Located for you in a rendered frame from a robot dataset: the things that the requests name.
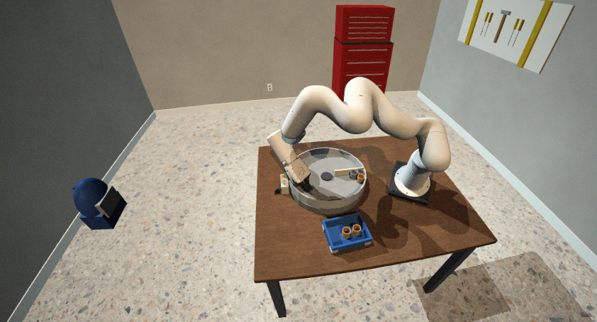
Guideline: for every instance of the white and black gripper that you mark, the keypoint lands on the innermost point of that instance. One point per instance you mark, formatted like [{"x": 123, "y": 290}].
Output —
[{"x": 298, "y": 172}]

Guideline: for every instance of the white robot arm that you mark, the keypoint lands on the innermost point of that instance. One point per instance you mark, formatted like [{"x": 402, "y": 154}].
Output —
[{"x": 362, "y": 100}]

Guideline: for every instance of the blue plastic crate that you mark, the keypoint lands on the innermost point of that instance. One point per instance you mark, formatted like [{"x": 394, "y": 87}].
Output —
[{"x": 333, "y": 232}]

